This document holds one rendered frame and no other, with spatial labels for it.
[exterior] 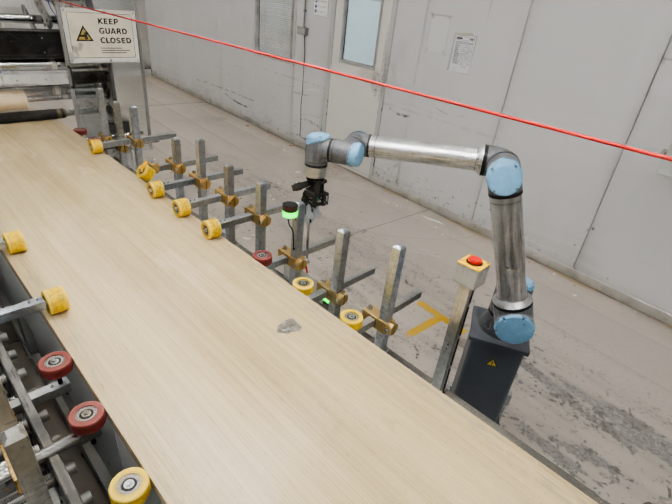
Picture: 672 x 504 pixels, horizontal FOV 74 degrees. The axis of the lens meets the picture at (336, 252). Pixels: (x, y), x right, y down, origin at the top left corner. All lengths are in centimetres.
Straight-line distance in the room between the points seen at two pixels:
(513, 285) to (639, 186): 219
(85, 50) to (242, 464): 307
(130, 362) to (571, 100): 348
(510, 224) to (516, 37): 267
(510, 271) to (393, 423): 80
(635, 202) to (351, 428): 309
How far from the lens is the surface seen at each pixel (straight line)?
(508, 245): 174
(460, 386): 231
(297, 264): 188
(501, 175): 163
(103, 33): 373
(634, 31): 386
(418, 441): 123
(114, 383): 137
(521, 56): 417
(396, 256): 149
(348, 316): 154
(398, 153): 180
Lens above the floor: 185
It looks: 30 degrees down
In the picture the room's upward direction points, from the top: 6 degrees clockwise
